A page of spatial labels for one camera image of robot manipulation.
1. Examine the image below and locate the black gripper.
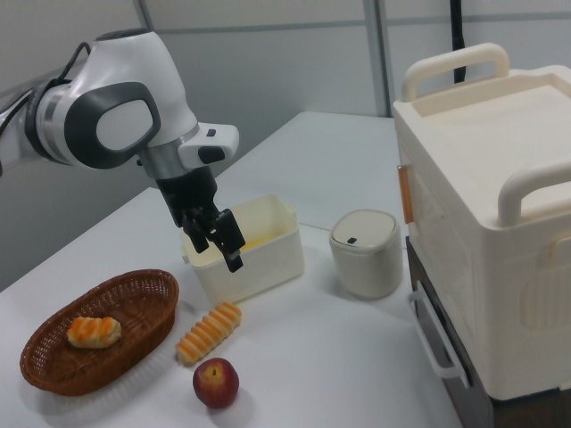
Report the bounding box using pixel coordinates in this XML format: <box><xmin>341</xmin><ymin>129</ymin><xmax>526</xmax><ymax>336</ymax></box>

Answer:
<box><xmin>154</xmin><ymin>166</ymin><xmax>244</xmax><ymax>274</ymax></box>

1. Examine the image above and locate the cream plastic storage bin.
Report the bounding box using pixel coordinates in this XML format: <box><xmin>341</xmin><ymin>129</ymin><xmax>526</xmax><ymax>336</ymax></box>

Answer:
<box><xmin>179</xmin><ymin>193</ymin><xmax>305</xmax><ymax>306</ymax></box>

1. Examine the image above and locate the long striped bread loaf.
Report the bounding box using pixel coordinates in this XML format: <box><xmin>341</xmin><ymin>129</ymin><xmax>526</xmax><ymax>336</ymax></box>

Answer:
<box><xmin>176</xmin><ymin>301</ymin><xmax>243</xmax><ymax>367</ymax></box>

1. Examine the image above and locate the brown wicker basket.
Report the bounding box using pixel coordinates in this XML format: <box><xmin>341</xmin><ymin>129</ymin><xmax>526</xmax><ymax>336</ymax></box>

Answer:
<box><xmin>20</xmin><ymin>268</ymin><xmax>180</xmax><ymax>397</ymax></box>

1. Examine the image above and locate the red apple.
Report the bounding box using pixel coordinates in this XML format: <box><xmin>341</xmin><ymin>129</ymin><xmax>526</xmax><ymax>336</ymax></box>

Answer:
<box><xmin>192</xmin><ymin>357</ymin><xmax>240</xmax><ymax>410</ymax></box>

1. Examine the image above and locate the orange striped bread roll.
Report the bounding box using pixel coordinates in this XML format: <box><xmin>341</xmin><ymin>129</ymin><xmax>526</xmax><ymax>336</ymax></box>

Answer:
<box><xmin>66</xmin><ymin>316</ymin><xmax>122</xmax><ymax>350</ymax></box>

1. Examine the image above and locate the small cream trash can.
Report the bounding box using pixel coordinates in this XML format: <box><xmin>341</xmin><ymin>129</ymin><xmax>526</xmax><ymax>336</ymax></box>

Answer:
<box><xmin>328</xmin><ymin>209</ymin><xmax>401</xmax><ymax>299</ymax></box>

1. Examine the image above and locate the large cream toy oven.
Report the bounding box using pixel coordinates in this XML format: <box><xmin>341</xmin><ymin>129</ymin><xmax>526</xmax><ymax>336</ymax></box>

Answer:
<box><xmin>392</xmin><ymin>42</ymin><xmax>571</xmax><ymax>428</ymax></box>

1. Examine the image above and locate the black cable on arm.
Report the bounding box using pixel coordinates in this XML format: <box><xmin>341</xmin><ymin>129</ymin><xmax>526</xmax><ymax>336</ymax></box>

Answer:
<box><xmin>0</xmin><ymin>41</ymin><xmax>93</xmax><ymax>135</ymax></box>

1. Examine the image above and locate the black hanging cable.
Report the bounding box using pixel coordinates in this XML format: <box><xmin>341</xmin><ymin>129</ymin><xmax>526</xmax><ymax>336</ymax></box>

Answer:
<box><xmin>447</xmin><ymin>0</ymin><xmax>468</xmax><ymax>84</ymax></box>

